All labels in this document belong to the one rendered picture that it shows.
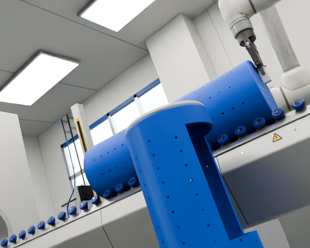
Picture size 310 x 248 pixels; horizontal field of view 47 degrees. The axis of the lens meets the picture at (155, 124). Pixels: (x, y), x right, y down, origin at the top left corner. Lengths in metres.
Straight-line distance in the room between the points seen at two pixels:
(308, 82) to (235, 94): 0.77
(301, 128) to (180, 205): 0.54
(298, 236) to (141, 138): 1.12
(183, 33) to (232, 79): 3.47
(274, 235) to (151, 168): 2.16
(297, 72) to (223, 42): 2.85
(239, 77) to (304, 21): 3.19
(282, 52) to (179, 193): 1.30
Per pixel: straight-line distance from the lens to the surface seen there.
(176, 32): 4.90
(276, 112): 1.34
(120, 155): 1.57
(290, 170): 1.31
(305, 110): 1.33
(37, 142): 7.20
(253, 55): 1.51
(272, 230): 3.09
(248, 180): 1.34
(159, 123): 1.04
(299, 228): 1.94
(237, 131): 1.37
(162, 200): 1.02
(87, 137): 2.32
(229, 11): 1.61
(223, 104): 1.37
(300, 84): 2.06
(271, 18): 2.13
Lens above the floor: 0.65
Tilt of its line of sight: 19 degrees up
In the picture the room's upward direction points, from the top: 19 degrees counter-clockwise
